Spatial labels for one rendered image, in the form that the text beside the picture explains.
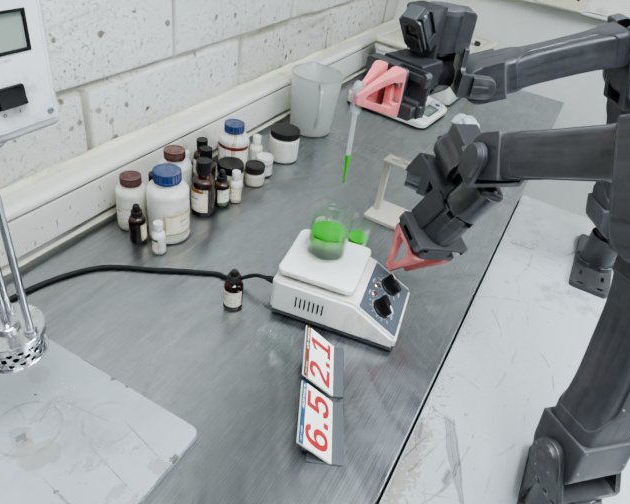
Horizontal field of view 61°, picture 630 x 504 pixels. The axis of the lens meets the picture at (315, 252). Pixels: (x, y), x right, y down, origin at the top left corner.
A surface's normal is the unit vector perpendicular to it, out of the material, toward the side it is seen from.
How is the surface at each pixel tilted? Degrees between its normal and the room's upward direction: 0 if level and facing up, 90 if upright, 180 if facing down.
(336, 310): 90
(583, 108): 90
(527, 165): 89
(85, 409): 0
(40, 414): 0
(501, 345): 0
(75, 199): 90
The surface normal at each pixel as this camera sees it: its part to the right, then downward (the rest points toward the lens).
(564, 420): -0.97, 0.02
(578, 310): 0.14, -0.79
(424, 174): -0.82, -0.05
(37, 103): 0.87, 0.39
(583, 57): 0.00, 0.57
